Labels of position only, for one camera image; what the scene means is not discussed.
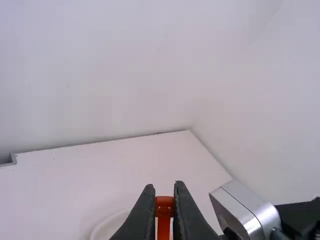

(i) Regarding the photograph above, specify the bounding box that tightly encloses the white dish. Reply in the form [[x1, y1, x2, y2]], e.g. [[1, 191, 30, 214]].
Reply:
[[89, 207, 134, 240]]

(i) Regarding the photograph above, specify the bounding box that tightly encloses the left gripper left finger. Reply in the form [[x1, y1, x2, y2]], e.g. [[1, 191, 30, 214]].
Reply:
[[109, 184, 156, 240]]

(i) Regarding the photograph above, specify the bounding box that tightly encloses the orange cable tie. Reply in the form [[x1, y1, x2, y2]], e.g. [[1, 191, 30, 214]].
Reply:
[[154, 195, 175, 240]]

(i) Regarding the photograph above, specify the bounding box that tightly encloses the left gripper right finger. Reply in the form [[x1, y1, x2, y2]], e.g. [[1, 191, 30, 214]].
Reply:
[[173, 180, 221, 240]]

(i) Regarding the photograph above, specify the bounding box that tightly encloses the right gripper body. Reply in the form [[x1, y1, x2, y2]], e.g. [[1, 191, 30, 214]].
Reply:
[[273, 196, 320, 240]]

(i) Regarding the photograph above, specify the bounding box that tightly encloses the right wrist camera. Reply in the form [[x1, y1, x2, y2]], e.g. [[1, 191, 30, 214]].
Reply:
[[208, 179, 281, 240]]

